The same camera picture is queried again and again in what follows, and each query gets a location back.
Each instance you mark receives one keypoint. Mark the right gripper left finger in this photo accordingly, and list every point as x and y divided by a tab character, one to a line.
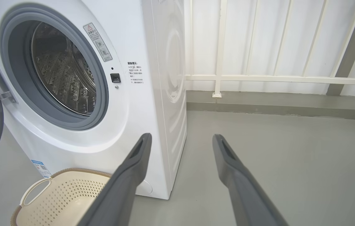
124	188

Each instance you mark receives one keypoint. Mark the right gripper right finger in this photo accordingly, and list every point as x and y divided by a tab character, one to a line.
243	194

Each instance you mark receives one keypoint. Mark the cream perforated laundry basket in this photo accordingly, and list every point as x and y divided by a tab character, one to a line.
64	201

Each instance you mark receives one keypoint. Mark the white front-load washing machine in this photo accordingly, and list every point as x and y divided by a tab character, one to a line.
133	110

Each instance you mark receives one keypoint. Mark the black door latch socket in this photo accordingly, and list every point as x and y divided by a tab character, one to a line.
115	78

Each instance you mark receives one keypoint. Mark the grey rubber door gasket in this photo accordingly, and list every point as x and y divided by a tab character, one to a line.
14	56

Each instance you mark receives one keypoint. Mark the round white filter cover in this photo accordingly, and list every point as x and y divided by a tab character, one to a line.
146	188

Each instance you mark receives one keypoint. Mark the blue energy label sticker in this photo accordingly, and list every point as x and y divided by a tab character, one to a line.
41	168

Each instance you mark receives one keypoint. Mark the perforated steel drum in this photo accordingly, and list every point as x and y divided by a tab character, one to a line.
64	72

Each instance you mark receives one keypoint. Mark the grey warning sticker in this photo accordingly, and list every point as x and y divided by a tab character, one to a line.
97	42

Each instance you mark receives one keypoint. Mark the white metal railing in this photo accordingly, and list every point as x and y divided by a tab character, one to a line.
218	47

